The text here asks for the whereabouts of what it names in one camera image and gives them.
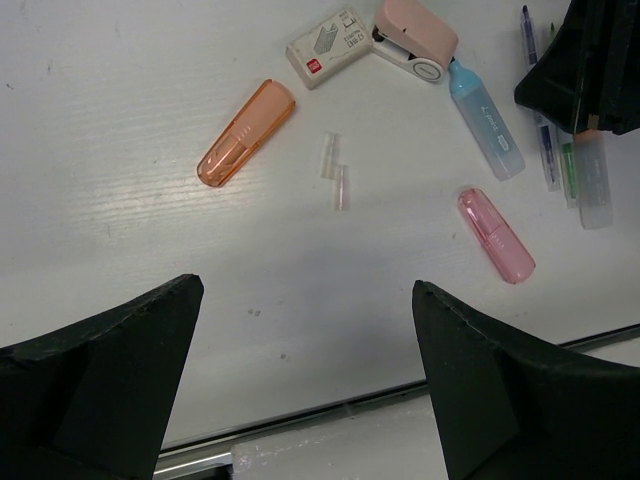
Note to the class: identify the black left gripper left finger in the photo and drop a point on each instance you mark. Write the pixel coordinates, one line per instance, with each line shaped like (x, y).
(92, 400)

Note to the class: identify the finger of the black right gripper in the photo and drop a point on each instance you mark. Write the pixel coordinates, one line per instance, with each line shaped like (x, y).
(588, 78)

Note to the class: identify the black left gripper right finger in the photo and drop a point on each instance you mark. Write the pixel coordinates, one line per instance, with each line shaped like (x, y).
(509, 405)

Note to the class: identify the green gel pen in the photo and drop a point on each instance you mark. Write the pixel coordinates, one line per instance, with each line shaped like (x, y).
(567, 164)

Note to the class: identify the clear pen cap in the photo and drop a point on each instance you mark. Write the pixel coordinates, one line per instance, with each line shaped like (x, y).
(341, 201)
(330, 155)

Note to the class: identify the grey translucent highlighter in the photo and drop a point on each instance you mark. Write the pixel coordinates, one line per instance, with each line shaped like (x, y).
(595, 205)

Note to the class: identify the silver foil tape sheet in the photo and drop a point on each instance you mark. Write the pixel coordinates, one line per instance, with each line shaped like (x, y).
(400, 441)

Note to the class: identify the blue highlighter marker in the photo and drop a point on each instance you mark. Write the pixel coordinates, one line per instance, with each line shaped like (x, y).
(485, 122)

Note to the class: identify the pink capsule correction tape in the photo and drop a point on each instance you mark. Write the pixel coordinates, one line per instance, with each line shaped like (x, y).
(503, 247)

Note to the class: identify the white staple box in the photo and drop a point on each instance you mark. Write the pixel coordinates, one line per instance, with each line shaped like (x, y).
(335, 43)

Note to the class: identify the orange capsule correction tape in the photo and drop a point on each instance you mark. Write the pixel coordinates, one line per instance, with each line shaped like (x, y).
(267, 109)

